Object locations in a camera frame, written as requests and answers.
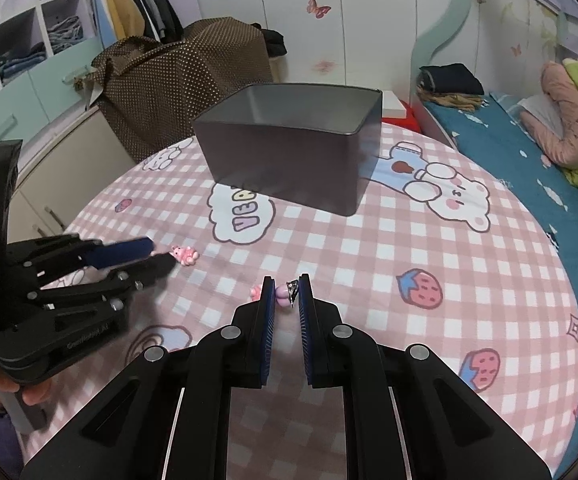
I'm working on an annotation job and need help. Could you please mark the grey metal box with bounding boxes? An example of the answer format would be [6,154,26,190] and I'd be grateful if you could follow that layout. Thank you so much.
[191,83,384,217]

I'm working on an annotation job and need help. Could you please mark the teal bunk bed frame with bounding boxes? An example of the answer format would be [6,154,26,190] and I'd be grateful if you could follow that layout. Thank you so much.
[411,0,578,151]

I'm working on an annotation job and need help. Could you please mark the black clothes behind bag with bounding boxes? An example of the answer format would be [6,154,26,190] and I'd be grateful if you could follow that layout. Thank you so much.
[249,23,288,58]

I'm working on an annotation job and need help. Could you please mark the folded black clothes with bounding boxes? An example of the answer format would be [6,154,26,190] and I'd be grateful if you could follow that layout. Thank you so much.
[417,63,484,97]

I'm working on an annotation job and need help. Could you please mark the pastel charm hair clip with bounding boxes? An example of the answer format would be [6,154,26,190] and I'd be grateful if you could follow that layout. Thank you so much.
[250,280,300,309]

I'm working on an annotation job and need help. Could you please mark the pink quilt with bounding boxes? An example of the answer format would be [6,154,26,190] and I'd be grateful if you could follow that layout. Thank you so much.
[519,60,578,168]

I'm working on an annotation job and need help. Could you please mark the beige cabinet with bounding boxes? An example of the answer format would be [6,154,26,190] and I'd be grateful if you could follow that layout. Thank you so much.
[6,105,137,246]

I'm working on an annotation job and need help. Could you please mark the teal drawer cabinet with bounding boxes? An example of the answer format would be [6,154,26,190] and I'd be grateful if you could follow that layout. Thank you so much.
[0,30,120,136]

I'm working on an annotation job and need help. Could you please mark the row of hanging clothes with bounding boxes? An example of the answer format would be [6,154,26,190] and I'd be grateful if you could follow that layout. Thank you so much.
[81,0,184,43]

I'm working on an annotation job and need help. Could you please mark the person's left hand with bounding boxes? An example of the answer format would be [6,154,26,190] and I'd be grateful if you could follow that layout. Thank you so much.
[0,375,53,416]

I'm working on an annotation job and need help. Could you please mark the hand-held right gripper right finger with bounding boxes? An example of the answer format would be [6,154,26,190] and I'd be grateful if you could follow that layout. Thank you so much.
[296,274,553,480]

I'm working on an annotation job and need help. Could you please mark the white board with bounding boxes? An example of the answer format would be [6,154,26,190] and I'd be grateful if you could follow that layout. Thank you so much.
[381,89,407,113]

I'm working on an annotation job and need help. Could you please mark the round table, pink checked cloth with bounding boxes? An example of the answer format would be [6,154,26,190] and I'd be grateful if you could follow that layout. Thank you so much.
[19,120,578,480]

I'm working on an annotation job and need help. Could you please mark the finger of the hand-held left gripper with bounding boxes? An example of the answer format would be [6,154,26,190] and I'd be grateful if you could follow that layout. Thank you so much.
[28,254,178,312]
[6,233,156,286]

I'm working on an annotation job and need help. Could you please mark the brown dotted fabric bag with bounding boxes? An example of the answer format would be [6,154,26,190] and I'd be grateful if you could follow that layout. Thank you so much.
[91,18,274,163]

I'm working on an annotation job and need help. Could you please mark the folded tan clothes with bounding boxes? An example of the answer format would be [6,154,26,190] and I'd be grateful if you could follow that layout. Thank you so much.
[416,85,490,111]

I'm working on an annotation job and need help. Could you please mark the crumpled grey clothes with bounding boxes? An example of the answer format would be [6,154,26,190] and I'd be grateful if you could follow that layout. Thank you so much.
[49,15,82,53]

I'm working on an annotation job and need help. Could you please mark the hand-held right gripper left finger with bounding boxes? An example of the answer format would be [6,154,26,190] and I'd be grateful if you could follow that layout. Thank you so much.
[19,275,276,480]

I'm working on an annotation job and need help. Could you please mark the white wardrobe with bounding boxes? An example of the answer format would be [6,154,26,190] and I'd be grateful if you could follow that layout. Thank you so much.
[169,0,470,96]

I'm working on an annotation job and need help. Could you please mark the pink bear hair clip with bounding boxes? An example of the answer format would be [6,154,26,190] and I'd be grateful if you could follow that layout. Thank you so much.
[170,245,200,266]

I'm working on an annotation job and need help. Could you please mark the white pillow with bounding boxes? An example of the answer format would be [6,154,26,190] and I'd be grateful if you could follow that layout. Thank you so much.
[517,95,552,121]

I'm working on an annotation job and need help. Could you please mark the red stool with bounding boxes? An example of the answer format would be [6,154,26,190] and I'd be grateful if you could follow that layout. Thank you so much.
[381,100,422,133]

